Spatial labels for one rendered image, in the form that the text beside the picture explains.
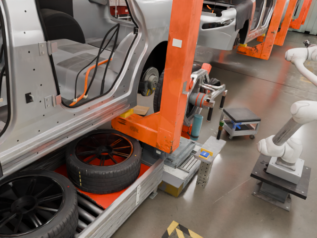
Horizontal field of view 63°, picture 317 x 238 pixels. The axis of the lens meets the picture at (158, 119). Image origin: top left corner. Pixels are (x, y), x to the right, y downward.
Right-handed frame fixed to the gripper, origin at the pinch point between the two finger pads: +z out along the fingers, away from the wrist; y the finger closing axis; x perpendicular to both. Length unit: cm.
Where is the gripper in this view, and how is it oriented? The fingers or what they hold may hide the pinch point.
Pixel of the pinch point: (305, 42)
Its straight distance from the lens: 290.9
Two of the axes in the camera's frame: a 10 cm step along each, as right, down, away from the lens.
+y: 5.3, 7.7, 3.7
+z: 1.9, -5.3, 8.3
